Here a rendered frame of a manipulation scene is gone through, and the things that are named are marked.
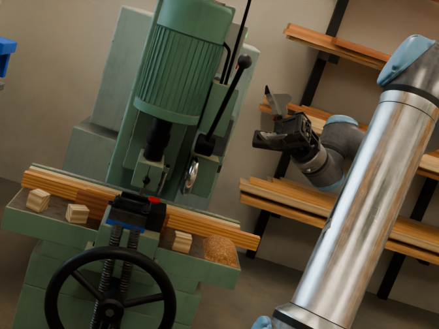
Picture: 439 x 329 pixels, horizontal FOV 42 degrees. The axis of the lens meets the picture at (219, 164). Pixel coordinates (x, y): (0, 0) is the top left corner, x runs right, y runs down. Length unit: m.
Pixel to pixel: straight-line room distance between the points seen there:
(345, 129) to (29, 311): 0.98
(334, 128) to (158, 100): 0.52
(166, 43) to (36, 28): 2.61
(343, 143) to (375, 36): 2.31
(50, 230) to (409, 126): 0.87
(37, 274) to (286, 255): 2.81
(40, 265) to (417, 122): 0.95
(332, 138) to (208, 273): 0.51
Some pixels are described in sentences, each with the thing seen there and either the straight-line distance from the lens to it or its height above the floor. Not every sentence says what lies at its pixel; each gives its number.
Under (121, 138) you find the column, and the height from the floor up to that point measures 1.06.
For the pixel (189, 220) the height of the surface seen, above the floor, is 0.94.
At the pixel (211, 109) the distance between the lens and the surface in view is 1.67.
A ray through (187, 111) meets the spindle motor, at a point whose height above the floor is 1.23.
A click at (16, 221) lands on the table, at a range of 1.46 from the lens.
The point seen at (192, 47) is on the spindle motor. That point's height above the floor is 1.39.
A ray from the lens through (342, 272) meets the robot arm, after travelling 0.99.
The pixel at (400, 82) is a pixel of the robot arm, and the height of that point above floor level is 1.47.
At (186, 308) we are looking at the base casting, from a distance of 1.51.
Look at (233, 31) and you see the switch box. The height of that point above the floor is 1.46.
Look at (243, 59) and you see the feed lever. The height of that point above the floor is 1.40.
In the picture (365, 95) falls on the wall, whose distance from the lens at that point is 3.90.
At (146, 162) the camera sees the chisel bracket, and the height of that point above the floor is 1.07.
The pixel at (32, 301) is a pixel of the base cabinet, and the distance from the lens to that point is 1.54.
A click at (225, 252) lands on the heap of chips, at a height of 0.92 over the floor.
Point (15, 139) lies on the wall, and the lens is 4.11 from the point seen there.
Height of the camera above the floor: 1.47
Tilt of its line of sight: 13 degrees down
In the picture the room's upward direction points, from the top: 19 degrees clockwise
